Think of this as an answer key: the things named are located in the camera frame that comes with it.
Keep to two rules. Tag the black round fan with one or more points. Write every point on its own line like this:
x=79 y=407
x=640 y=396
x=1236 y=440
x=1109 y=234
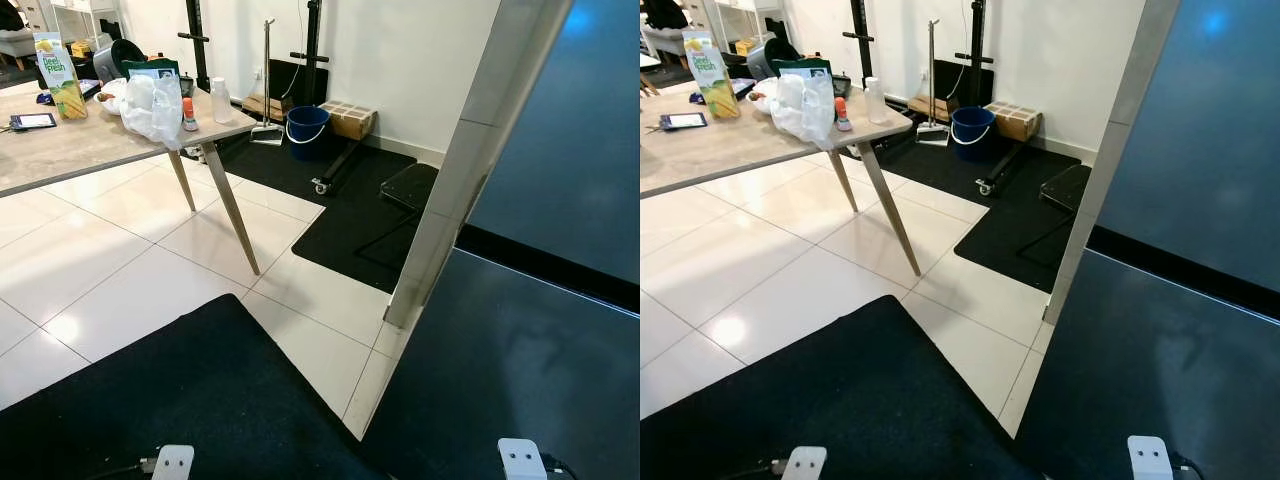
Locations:
x=765 y=60
x=112 y=62

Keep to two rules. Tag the small plain cardboard box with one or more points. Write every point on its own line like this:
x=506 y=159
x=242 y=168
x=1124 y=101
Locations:
x=920 y=106
x=255 y=106

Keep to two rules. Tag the black metal rack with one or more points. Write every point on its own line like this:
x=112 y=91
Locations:
x=860 y=40
x=197 y=40

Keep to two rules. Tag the black padded board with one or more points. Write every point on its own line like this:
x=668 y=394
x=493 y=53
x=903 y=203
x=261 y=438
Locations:
x=290 y=80
x=965 y=80

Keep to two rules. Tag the cardboard box with taped grid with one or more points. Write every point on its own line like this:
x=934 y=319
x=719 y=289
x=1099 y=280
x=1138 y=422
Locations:
x=352 y=120
x=1015 y=120

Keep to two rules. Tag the clear bottle with white cap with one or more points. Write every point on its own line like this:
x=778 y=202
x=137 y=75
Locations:
x=221 y=102
x=876 y=102

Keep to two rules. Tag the small orange capped bottle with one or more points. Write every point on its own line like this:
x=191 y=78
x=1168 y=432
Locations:
x=843 y=118
x=190 y=118

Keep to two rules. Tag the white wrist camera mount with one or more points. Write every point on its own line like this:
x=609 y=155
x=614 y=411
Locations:
x=520 y=462
x=806 y=466
x=175 y=465
x=1150 y=460

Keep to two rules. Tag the light wooden table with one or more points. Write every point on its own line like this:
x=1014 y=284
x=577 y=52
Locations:
x=80 y=150
x=730 y=150

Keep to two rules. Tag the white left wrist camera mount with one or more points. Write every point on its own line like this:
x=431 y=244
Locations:
x=175 y=465
x=806 y=466

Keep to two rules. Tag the blue card holder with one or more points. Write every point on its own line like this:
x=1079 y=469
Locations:
x=684 y=121
x=33 y=121

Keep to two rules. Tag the black doormat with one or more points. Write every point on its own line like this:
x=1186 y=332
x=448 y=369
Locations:
x=180 y=400
x=830 y=400

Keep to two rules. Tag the black step platform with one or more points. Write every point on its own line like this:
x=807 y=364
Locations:
x=410 y=185
x=1068 y=187

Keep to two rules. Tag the dark green snack pouch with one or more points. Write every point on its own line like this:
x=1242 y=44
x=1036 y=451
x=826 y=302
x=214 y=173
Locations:
x=805 y=67
x=150 y=68

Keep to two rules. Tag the stainless steel fridge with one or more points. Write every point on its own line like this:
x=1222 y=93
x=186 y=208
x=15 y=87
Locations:
x=520 y=350
x=1170 y=350

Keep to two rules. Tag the black gym floor mat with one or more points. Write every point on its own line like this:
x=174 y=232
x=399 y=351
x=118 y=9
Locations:
x=340 y=240
x=1000 y=240

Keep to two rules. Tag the blue plastic bucket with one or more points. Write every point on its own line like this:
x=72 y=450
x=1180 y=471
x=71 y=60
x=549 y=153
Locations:
x=970 y=140
x=305 y=140

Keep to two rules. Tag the Peel Fresh juice carton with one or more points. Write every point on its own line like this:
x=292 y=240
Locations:
x=60 y=80
x=712 y=80

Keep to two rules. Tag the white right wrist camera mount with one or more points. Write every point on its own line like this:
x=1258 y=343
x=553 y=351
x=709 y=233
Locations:
x=1150 y=460
x=520 y=462

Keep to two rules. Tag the white crumpled plastic bag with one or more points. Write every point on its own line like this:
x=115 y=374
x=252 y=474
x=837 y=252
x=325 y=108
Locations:
x=805 y=115
x=150 y=115

